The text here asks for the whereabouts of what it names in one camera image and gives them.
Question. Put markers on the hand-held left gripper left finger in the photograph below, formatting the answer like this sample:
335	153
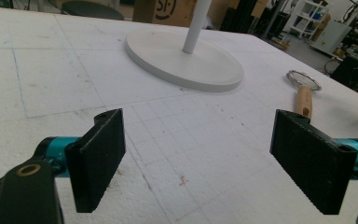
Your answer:
96	158

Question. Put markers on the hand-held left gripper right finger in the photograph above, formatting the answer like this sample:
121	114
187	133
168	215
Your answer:
310	161

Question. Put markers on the black equipment case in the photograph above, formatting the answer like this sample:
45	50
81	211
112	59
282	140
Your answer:
352	73

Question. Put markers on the grey metal cabinet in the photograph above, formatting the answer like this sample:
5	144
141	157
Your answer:
331	37

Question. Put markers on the white round stand base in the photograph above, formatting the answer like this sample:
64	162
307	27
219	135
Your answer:
185	59

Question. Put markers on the white shelf rack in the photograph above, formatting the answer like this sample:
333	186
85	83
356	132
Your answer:
310	15

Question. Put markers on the brown cardboard box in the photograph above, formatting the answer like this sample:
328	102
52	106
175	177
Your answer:
167	11

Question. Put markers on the white stand pole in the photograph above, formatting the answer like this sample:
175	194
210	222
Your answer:
195	25

